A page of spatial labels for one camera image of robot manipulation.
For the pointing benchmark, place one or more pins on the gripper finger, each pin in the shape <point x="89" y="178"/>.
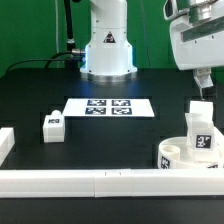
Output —
<point x="204" y="81"/>

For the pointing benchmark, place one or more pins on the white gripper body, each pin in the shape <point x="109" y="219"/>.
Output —
<point x="198" y="46"/>

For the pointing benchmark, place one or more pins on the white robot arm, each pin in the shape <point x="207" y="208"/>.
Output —
<point x="109" y="55"/>

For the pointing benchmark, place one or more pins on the white marker sheet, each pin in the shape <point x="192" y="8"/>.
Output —
<point x="108" y="108"/>

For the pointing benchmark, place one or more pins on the white U-shaped fence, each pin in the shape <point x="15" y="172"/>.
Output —
<point x="111" y="183"/>

